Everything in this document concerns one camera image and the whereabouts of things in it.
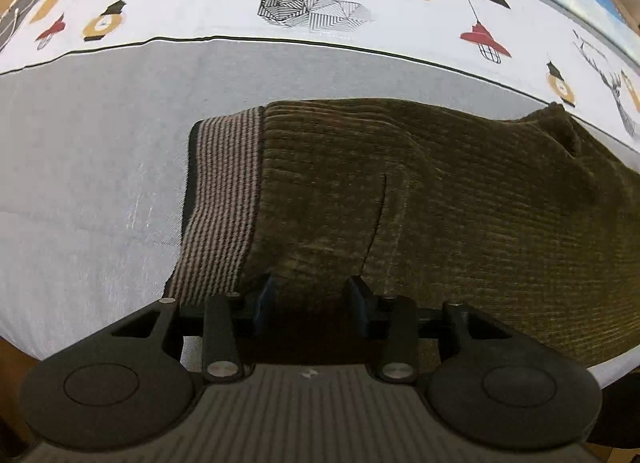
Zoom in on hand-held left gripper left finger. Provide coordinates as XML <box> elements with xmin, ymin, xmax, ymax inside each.
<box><xmin>110</xmin><ymin>273</ymin><xmax>279</xmax><ymax>385</ymax></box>

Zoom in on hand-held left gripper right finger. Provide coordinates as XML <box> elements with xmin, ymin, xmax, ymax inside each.
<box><xmin>345</xmin><ymin>275</ymin><xmax>517</xmax><ymax>385</ymax></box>

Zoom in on dark olive knit sweater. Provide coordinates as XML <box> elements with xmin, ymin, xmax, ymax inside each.
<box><xmin>164</xmin><ymin>97</ymin><xmax>640</xmax><ymax>370</ymax></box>

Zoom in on grey printed bed sheet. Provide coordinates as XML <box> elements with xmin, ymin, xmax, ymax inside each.
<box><xmin>0</xmin><ymin>0</ymin><xmax>640</xmax><ymax>394</ymax></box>

